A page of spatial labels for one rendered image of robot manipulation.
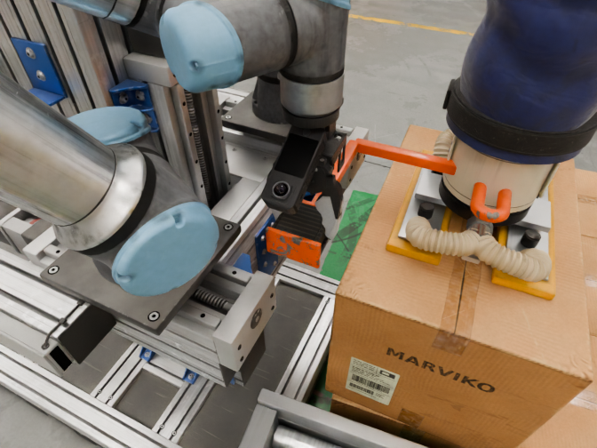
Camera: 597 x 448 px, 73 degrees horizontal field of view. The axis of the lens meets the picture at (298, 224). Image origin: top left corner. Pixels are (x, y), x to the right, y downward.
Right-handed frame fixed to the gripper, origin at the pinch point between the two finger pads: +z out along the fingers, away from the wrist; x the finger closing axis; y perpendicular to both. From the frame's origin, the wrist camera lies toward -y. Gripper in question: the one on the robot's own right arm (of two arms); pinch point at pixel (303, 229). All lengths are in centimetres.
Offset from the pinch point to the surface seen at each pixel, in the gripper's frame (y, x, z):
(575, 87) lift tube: 20.9, -30.2, -19.5
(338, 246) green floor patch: 94, 19, 107
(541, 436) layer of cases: 10, -54, 53
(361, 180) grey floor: 149, 25, 107
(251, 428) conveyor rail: -16, 5, 48
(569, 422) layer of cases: 15, -60, 53
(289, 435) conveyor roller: -13, -2, 53
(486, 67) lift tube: 22.1, -18.8, -19.8
